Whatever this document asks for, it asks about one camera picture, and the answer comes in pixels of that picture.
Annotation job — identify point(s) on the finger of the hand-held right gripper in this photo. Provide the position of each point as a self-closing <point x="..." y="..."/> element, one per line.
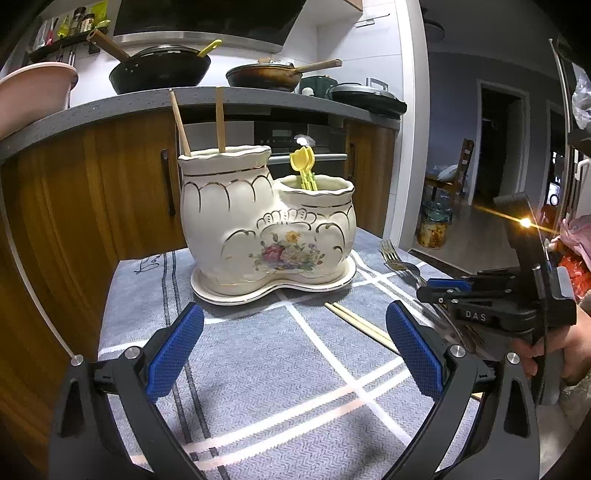
<point x="448" y="284"/>
<point x="436" y="296"/>

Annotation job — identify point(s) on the round ceiling light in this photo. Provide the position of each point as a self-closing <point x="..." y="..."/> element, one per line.
<point x="434" y="30"/>

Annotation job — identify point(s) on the wooden upper cabinet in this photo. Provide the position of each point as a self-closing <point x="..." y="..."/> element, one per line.
<point x="354" y="3"/>

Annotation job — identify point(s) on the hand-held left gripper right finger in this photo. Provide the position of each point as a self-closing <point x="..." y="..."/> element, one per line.
<point x="413" y="350"/>

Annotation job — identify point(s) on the wooden chopstick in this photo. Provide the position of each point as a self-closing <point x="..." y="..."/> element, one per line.
<point x="360" y="319"/>
<point x="180" y="124"/>
<point x="220" y="120"/>
<point x="360" y="328"/>

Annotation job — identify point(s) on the glass jar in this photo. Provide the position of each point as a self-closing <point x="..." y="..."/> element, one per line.
<point x="434" y="230"/>

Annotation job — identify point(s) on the yellow green plastic spoon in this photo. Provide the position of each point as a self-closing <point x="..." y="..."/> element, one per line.
<point x="310" y="154"/>
<point x="299" y="159"/>

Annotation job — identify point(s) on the small spice jar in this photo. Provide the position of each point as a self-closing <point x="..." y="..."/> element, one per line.
<point x="90" y="23"/>

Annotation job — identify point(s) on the cream floral ceramic utensil holder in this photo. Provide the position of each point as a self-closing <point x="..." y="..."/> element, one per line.
<point x="217" y="230"/>

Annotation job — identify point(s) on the pink plastic basin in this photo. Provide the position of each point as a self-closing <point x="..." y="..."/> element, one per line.
<point x="32" y="92"/>

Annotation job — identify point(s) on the dark spice jar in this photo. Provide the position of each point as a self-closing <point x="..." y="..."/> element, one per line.
<point x="79" y="19"/>

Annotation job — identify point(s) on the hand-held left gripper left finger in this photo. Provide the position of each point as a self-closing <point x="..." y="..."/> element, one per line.
<point x="178" y="348"/>

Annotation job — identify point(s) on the black wok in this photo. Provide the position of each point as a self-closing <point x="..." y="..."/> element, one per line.
<point x="157" y="74"/>

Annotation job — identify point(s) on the yellow seasoning packet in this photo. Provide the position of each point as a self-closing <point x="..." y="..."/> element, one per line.
<point x="100" y="14"/>

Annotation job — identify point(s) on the built-in oven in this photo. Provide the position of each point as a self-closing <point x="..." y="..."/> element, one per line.
<point x="286" y="134"/>

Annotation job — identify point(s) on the white cushion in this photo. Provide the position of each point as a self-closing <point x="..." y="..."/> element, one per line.
<point x="446" y="173"/>

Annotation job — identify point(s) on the wooden chair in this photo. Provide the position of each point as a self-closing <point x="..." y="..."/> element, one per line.
<point x="466" y="159"/>

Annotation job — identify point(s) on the grey plaid tablecloth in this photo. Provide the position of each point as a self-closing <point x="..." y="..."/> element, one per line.
<point x="286" y="369"/>

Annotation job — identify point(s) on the silver metal spoon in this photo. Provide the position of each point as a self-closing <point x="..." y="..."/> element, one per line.
<point x="303" y="138"/>
<point x="410" y="267"/>

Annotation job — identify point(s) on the narrow wooden cabinet door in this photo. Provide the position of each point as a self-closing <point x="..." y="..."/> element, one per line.
<point x="374" y="175"/>

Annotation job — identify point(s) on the yellow spatula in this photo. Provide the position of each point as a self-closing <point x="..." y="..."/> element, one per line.
<point x="210" y="47"/>

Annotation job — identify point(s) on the clear plastic bag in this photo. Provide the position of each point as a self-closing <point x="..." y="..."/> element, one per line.
<point x="582" y="97"/>

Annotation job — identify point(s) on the green pot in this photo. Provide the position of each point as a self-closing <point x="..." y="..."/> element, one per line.
<point x="318" y="83"/>

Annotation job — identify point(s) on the cream ceramic drip tray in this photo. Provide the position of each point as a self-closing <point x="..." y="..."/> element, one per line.
<point x="231" y="299"/>

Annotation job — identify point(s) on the red snack packet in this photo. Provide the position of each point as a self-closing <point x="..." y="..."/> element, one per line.
<point x="579" y="277"/>

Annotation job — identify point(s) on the black wall spice rack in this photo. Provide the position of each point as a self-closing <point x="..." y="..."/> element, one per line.
<point x="60" y="44"/>

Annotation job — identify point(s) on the gold metal fork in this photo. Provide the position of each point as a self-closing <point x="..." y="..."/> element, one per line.
<point x="390" y="254"/>

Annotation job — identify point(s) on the grey stone countertop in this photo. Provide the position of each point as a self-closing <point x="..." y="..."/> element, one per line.
<point x="115" y="104"/>

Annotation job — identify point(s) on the black range hood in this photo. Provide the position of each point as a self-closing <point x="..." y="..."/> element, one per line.
<point x="207" y="16"/>

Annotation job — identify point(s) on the pink bag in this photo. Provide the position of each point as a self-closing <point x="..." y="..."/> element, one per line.
<point x="577" y="240"/>

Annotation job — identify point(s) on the person's right hand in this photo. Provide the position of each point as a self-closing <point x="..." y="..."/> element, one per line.
<point x="572" y="346"/>

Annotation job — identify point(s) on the wooden cabinet side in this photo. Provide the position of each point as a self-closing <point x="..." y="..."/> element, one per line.
<point x="23" y="346"/>

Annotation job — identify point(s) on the brown frying pan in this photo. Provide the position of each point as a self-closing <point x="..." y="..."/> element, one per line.
<point x="263" y="78"/>

